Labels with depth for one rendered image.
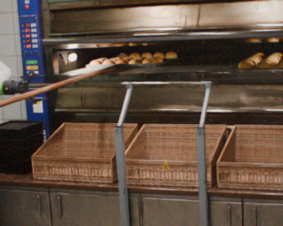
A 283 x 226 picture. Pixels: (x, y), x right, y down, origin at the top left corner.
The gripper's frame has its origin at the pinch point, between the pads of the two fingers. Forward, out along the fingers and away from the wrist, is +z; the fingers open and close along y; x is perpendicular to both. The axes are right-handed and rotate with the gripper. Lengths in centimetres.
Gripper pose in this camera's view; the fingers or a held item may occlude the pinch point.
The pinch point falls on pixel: (44, 87)
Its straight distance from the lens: 372.6
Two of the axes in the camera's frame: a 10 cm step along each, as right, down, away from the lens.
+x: -3.4, 1.7, -9.3
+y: 0.5, 9.8, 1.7
